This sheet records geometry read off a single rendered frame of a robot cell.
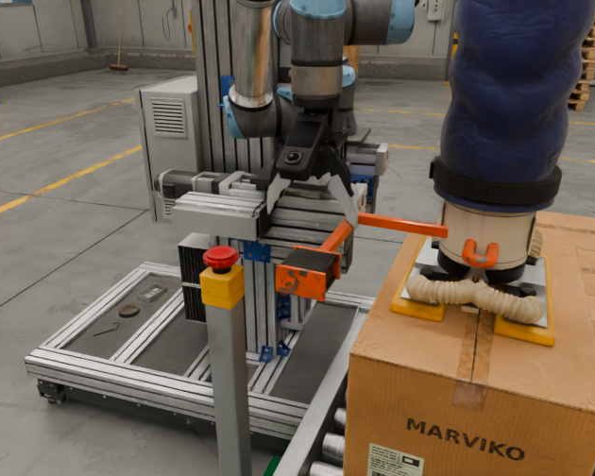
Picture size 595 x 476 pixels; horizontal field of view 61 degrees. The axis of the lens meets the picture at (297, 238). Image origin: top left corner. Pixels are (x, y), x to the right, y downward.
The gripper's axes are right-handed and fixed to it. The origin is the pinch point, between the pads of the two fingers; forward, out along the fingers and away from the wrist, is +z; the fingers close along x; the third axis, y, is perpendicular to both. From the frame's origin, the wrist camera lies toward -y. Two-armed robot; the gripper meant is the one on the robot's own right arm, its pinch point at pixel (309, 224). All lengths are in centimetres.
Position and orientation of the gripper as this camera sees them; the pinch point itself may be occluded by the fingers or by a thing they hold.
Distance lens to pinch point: 82.2
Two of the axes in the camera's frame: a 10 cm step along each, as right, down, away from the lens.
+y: 3.9, -3.9, 8.3
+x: -9.2, -1.7, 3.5
